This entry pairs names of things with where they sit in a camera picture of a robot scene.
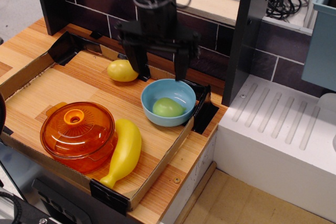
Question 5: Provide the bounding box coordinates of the green toy pear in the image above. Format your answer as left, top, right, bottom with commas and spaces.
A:
152, 98, 186, 118

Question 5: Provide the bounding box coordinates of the orange transparent pot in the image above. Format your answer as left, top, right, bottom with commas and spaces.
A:
39, 101, 119, 175

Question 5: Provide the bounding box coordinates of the white toy sink drainboard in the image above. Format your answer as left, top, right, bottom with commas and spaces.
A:
214, 76, 335, 222

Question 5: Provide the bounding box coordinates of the light blue bowl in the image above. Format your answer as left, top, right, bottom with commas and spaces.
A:
141, 79, 196, 127

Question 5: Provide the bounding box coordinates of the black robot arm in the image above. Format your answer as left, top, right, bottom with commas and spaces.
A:
116, 0, 201, 81

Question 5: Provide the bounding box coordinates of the yellow toy banana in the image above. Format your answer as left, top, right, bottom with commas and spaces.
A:
100, 119, 142, 189

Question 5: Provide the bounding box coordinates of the orange transparent pot lid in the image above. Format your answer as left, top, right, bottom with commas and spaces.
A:
40, 101, 116, 158

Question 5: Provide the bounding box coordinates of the teal plastic bin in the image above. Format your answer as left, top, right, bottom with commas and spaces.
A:
302, 0, 335, 91

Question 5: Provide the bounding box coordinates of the yellow toy potato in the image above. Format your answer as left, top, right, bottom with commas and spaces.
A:
107, 59, 139, 82

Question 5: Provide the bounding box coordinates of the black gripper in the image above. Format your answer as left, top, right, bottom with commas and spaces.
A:
115, 0, 201, 81

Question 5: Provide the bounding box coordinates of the dark grey vertical post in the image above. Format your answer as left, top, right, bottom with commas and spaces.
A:
222, 0, 268, 106

